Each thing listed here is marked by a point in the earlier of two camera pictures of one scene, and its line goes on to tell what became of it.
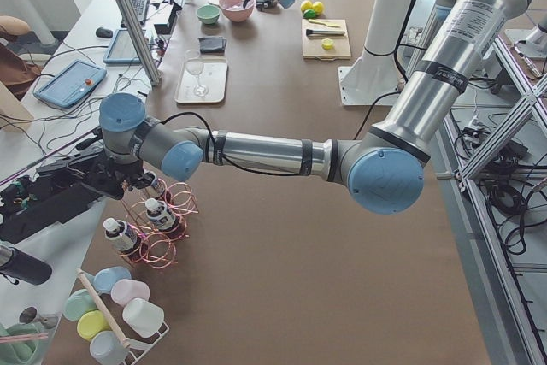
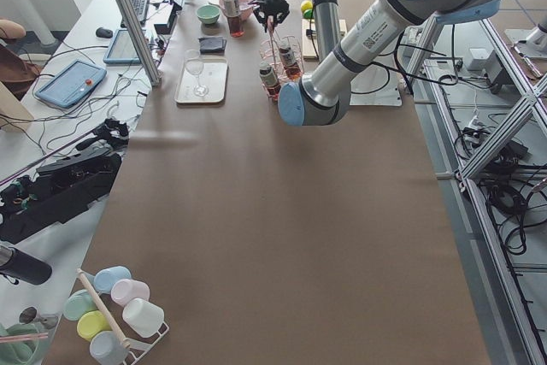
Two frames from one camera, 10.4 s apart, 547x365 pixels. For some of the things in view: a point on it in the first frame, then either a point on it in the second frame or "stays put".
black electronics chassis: x=49 y=197 stays put
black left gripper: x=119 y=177 to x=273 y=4
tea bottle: x=121 y=235 to x=270 y=79
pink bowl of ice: x=232 y=6 stays put
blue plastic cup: x=103 y=279 stays put
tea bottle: x=157 y=212 to x=290 y=61
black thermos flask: x=23 y=266 stays put
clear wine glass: x=194 y=65 stays put
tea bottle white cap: x=157 y=190 to x=232 y=6
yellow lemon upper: x=306 y=5 stays put
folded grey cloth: x=212 y=45 stays put
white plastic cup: x=145 y=319 stays put
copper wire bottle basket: x=159 y=217 to x=280 y=61
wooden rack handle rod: x=103 y=310 stays put
